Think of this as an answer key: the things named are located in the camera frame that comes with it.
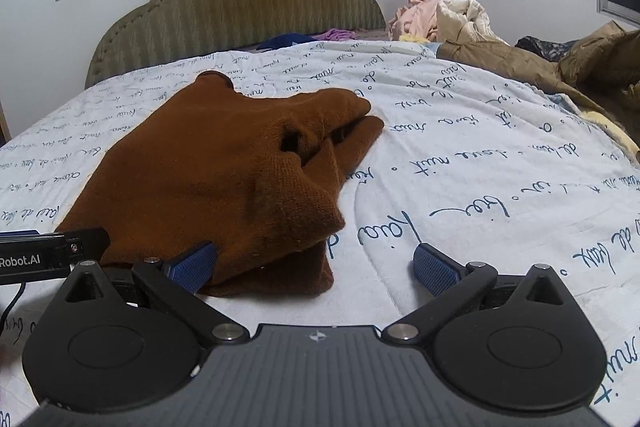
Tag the dark patterned cloth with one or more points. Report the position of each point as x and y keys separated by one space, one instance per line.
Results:
x=545 y=48

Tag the pink cloth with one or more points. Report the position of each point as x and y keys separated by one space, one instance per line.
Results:
x=415 y=19

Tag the olive padded headboard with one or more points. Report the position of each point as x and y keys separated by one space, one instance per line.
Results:
x=240 y=2

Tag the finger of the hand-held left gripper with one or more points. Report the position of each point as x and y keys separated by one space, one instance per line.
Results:
x=90 y=244

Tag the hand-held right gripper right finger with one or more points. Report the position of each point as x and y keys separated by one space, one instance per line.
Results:
x=437 y=269

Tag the brown knit sweater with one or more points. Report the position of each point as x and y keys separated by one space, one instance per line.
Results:
x=225 y=167

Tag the purple cloth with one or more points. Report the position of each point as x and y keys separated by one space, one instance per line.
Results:
x=337 y=34

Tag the dark blue cloth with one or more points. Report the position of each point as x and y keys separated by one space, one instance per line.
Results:
x=285 y=41

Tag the cream quilted jacket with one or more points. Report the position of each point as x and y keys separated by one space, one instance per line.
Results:
x=470 y=19

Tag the yellow cloth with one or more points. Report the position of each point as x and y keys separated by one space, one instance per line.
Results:
x=411 y=38

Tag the bed with white printed sheet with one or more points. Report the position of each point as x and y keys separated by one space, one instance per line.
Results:
x=475 y=147

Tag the window below poster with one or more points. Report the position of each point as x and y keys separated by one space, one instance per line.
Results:
x=620 y=4

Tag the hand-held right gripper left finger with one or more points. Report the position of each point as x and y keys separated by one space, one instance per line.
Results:
x=192 y=269

